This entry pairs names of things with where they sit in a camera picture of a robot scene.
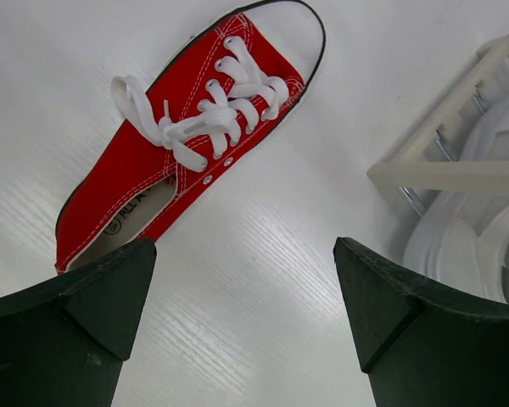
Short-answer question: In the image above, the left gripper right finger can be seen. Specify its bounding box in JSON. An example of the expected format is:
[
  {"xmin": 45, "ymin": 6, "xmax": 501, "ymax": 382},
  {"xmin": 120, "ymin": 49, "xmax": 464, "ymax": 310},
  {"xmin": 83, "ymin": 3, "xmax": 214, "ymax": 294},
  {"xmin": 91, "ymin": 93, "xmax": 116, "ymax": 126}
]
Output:
[{"xmin": 333, "ymin": 237, "xmax": 509, "ymax": 406}]

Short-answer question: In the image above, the cream metal shoe shelf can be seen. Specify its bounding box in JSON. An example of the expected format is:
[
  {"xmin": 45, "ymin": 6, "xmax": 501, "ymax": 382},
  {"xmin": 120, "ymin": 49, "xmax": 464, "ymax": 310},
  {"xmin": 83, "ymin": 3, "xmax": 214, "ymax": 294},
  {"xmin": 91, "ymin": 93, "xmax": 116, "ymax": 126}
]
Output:
[{"xmin": 367, "ymin": 34, "xmax": 509, "ymax": 215}]

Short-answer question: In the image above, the white sneaker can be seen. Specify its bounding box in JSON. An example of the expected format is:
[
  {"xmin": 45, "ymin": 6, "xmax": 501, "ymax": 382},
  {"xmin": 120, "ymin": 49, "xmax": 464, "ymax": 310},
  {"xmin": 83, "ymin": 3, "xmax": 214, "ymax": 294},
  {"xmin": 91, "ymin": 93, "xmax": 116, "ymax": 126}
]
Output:
[{"xmin": 403, "ymin": 95, "xmax": 509, "ymax": 304}]

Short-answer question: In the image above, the red canvas sneaker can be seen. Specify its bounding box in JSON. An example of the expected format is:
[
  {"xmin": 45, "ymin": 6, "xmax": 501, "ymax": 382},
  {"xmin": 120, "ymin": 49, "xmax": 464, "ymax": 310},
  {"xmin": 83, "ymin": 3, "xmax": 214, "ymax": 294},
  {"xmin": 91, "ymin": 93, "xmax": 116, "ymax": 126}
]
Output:
[{"xmin": 55, "ymin": 1, "xmax": 326, "ymax": 273}]

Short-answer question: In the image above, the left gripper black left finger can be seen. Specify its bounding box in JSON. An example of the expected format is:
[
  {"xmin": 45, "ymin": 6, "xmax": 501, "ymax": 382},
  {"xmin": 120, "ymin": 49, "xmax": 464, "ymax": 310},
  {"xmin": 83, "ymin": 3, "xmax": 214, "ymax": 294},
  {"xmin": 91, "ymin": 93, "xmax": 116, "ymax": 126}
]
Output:
[{"xmin": 0, "ymin": 238, "xmax": 156, "ymax": 406}]

